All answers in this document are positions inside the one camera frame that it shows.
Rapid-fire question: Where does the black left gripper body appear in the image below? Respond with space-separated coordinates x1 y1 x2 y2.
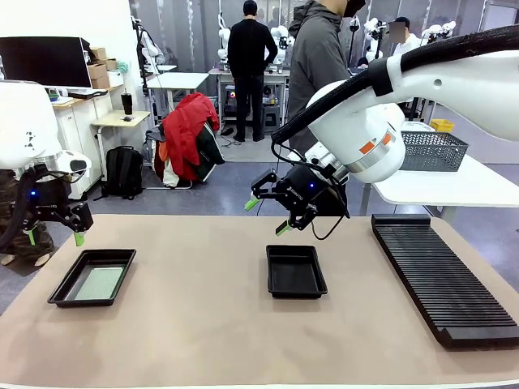
24 177 72 222

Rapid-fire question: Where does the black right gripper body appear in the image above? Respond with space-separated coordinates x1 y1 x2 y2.
279 164 332 220

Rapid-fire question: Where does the black plastic ESD tray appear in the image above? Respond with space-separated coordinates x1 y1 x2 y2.
47 248 137 308
265 244 328 300

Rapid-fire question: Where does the pale green circuit board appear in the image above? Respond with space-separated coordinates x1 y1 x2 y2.
74 266 126 301

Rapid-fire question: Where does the black backpack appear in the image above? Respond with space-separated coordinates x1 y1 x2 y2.
93 145 145 202

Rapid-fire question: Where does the dark green jacket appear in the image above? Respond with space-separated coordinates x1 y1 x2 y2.
196 121 226 182

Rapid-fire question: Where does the gray step stool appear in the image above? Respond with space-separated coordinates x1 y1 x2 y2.
261 105 281 135

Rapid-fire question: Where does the white cabinet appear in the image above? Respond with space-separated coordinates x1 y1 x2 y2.
52 93 114 202

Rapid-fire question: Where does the red jacket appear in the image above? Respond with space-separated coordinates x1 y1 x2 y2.
161 92 221 182

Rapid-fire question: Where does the small beige side table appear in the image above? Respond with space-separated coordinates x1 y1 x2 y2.
90 109 152 183

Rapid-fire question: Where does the dark laptop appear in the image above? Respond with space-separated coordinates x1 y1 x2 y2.
67 88 109 100

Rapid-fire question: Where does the gray metal workbench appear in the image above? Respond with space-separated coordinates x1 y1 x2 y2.
208 67 291 122

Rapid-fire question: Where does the person in gray hoodie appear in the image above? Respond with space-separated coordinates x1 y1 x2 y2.
286 0 368 216

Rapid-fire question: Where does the gray mesh basket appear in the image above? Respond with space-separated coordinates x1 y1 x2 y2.
399 130 470 173

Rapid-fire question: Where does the white rectangular desk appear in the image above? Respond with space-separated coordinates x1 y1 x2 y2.
145 71 210 122

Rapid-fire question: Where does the person in black clothes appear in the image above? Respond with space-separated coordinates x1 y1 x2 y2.
226 0 279 143

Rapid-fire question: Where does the black slotted board rack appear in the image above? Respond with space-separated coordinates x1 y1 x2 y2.
371 213 519 349

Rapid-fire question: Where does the yellow plastic box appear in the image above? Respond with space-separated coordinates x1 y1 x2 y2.
429 118 456 134

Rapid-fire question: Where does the person in white top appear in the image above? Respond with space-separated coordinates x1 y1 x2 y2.
388 16 422 56

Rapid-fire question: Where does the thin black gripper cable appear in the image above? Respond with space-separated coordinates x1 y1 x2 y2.
270 141 350 241

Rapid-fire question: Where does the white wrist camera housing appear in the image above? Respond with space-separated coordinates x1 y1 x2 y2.
56 149 92 176

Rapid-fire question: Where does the right arm black cable sleeve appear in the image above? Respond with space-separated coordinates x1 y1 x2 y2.
270 24 519 147

